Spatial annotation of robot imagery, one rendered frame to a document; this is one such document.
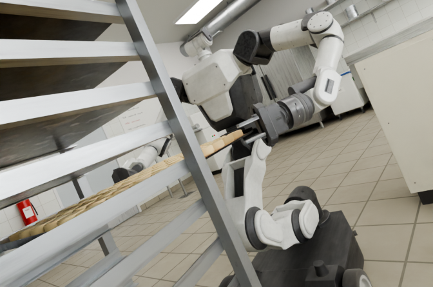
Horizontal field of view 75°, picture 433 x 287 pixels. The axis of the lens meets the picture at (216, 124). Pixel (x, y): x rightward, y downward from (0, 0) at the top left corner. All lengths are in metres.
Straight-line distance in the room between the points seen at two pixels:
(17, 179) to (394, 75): 1.60
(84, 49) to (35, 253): 0.33
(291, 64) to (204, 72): 4.33
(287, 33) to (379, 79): 0.76
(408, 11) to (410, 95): 4.18
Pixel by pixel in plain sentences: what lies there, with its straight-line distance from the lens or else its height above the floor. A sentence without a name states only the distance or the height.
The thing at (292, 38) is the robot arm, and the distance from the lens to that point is 1.06.
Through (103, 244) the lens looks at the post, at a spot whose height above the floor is 0.65.
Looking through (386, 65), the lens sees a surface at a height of 0.76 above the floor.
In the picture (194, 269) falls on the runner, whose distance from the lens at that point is 0.59.
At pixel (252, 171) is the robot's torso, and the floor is 0.62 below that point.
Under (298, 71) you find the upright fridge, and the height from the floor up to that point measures 1.13.
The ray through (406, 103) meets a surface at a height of 0.55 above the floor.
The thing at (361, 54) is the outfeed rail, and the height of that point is 0.87.
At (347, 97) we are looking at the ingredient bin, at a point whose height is 0.36.
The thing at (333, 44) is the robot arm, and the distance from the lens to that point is 0.96.
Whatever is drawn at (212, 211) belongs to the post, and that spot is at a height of 0.67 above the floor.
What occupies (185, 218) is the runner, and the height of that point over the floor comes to 0.69.
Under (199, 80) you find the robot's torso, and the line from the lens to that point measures 1.18.
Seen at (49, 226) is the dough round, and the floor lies 0.79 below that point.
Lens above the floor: 0.83
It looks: level
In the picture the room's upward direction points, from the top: 24 degrees counter-clockwise
